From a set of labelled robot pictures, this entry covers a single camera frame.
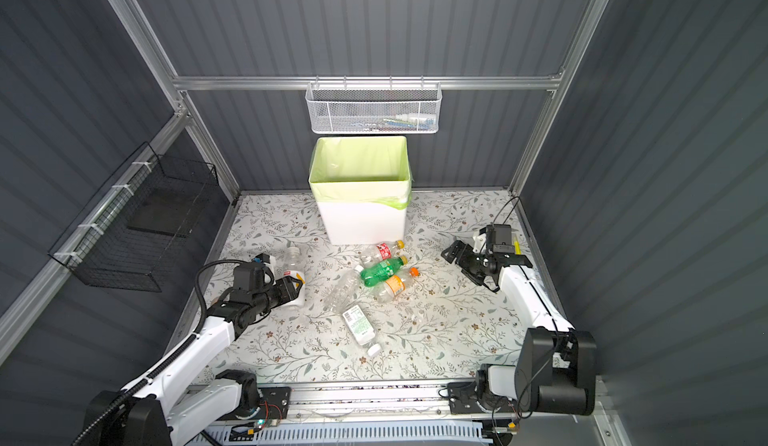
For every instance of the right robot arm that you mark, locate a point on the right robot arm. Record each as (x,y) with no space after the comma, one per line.
(556,367)

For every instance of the white plastic bin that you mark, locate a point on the white plastic bin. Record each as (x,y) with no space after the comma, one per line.
(362,223)

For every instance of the white bottle yellow mark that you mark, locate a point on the white bottle yellow mark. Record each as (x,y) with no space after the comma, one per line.
(291,267)

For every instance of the green bin liner bag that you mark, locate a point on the green bin liner bag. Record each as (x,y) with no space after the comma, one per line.
(357,170)

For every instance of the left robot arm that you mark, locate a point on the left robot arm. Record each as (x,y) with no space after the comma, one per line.
(156,409)

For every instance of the green bottle yellow cap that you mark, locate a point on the green bottle yellow cap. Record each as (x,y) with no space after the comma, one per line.
(382,271)

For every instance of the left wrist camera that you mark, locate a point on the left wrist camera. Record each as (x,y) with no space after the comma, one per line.
(263,261)

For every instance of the white wire mesh basket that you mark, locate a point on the white wire mesh basket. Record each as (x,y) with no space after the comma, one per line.
(354,111)

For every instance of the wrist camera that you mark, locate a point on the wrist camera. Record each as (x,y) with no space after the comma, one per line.
(499,239)
(263,261)

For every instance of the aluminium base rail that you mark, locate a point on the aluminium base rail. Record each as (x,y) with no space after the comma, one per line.
(379,400)

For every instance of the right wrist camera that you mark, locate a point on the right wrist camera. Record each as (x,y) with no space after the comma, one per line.
(499,239)

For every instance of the toothpaste tube in basket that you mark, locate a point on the toothpaste tube in basket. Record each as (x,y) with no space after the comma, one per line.
(417,121)

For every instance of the clear crushed bottle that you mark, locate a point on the clear crushed bottle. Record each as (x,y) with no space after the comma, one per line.
(345,291)

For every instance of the clear bottle red label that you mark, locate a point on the clear bottle red label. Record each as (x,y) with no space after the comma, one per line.
(373,254)

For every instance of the clear bottle orange label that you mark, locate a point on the clear bottle orange label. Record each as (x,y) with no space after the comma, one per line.
(390,289)

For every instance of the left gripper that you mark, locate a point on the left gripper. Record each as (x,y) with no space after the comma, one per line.
(285,285)

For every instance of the black wire basket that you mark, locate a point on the black wire basket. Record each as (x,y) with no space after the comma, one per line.
(131,240)

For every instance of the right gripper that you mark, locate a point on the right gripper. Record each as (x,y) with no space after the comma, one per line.
(457,248)

